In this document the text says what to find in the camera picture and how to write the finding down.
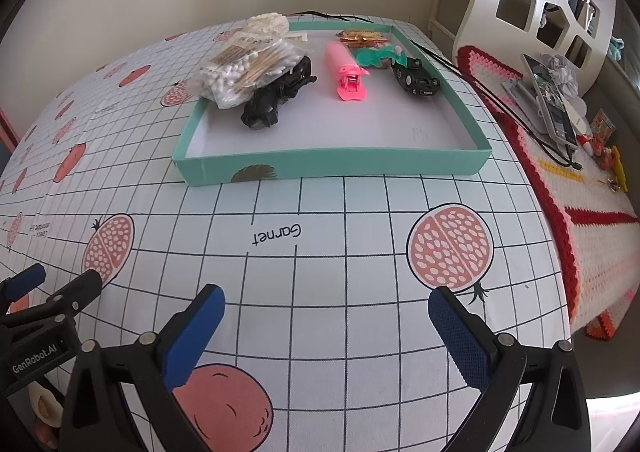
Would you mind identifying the cotton swabs bag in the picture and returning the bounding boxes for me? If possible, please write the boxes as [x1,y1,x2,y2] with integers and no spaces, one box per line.
[196,31,306,110]

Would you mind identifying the cream mesh bath sponge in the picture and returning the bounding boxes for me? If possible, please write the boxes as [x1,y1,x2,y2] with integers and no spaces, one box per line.
[241,12,290,38]

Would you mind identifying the pink hair roller clip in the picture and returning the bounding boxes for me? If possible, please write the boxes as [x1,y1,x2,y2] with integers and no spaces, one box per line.
[324,41,369,101]

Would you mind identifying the black toy car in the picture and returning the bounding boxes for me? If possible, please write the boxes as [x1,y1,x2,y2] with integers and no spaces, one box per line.
[390,57,440,97]

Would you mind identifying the green plastic hair clip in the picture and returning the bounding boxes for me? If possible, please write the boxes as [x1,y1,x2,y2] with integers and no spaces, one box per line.
[352,44,407,68]

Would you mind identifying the red yellow snack packet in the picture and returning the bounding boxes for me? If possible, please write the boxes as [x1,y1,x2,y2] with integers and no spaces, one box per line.
[335,29,390,49]

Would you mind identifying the left gloved hand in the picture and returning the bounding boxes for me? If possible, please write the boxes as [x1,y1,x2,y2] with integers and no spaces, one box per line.
[1,377,65,451]

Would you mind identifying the red white crochet mat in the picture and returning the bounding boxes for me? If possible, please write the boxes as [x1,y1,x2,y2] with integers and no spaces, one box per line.
[456,45,639,340]

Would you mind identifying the pomegranate print grid bedsheet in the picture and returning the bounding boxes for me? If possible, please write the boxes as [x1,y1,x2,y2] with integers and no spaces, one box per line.
[1,24,570,451]

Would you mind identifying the small orange toy figures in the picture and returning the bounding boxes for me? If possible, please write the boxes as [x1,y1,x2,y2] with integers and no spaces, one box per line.
[577,109,628,193]

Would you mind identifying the teal rimmed white tray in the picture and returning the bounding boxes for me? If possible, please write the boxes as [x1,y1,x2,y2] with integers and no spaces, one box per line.
[172,20,491,186]

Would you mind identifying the smartphone on mat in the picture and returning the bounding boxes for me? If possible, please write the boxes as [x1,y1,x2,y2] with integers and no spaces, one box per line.
[522,54,578,150]

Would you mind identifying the white cutout headboard shelf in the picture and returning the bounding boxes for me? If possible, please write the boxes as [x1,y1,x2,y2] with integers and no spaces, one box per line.
[452,0,616,93]

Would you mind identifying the pink black wall strip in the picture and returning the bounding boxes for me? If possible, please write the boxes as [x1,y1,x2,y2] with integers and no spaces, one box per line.
[0,109,21,153]

